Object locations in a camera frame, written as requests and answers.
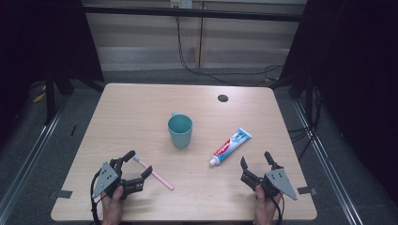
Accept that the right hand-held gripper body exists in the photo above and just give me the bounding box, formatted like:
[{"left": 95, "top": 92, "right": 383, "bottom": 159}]
[{"left": 240, "top": 165, "right": 299, "bottom": 202}]

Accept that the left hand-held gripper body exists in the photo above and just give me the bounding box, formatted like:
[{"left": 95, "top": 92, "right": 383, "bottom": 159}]
[{"left": 92, "top": 157, "right": 145, "bottom": 201}]

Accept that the pink toothbrush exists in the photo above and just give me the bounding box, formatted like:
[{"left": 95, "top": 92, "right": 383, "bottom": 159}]
[{"left": 133, "top": 155, "right": 176, "bottom": 191}]

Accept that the white toothpaste tube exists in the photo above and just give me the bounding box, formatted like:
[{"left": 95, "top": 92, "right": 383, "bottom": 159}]
[{"left": 208, "top": 127, "right": 253, "bottom": 167}]

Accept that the teal cup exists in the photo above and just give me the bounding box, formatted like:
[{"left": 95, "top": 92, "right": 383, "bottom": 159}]
[{"left": 167, "top": 112, "right": 194, "bottom": 149}]

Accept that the person's left hand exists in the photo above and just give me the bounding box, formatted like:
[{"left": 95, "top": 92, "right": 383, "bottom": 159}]
[{"left": 101, "top": 186, "right": 125, "bottom": 225}]

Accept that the person's right hand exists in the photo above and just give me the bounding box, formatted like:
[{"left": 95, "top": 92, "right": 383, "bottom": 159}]
[{"left": 254, "top": 185, "right": 283, "bottom": 225}]

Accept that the grey tape strip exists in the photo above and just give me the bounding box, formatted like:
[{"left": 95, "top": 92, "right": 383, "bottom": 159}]
[
  {"left": 48, "top": 189, "right": 73, "bottom": 200},
  {"left": 297, "top": 186, "right": 318, "bottom": 196}
]

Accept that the black metal stand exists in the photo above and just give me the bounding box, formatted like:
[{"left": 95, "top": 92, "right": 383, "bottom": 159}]
[
  {"left": 304, "top": 74, "right": 315, "bottom": 128},
  {"left": 44, "top": 62, "right": 58, "bottom": 126}
]

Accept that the yellow floor scrap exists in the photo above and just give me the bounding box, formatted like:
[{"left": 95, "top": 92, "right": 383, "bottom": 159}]
[{"left": 32, "top": 84, "right": 47, "bottom": 104}]

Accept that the black curtain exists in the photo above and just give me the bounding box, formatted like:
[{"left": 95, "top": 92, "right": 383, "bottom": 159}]
[
  {"left": 0, "top": 0, "right": 105, "bottom": 139},
  {"left": 269, "top": 0, "right": 398, "bottom": 204}
]

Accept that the black horizontal bar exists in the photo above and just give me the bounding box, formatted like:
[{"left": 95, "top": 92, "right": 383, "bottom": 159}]
[{"left": 83, "top": 5, "right": 304, "bottom": 23}]

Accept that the left hand-held gripper cable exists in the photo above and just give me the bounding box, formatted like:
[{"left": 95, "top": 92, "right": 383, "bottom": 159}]
[{"left": 89, "top": 171, "right": 104, "bottom": 225}]

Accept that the hand-held gripper cable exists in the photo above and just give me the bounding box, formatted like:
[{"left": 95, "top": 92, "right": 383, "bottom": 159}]
[
  {"left": 270, "top": 194, "right": 285, "bottom": 225},
  {"left": 89, "top": 171, "right": 104, "bottom": 225}
]

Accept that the right hand-held gripper cable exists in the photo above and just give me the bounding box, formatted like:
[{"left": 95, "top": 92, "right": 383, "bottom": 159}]
[{"left": 270, "top": 194, "right": 285, "bottom": 225}]

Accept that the bundle of black floor cables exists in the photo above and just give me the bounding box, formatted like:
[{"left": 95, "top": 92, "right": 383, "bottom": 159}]
[{"left": 287, "top": 87, "right": 324, "bottom": 162}]

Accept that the metal floor rail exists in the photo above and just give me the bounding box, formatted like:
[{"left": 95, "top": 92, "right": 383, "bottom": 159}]
[
  {"left": 0, "top": 95, "right": 69, "bottom": 218},
  {"left": 292, "top": 99, "right": 365, "bottom": 225}
]

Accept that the long black wall cable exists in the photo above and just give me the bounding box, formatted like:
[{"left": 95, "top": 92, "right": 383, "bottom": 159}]
[{"left": 174, "top": 7, "right": 284, "bottom": 87}]

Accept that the white wall socket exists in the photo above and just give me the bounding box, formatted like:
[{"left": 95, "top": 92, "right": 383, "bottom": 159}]
[{"left": 170, "top": 0, "right": 193, "bottom": 9}]

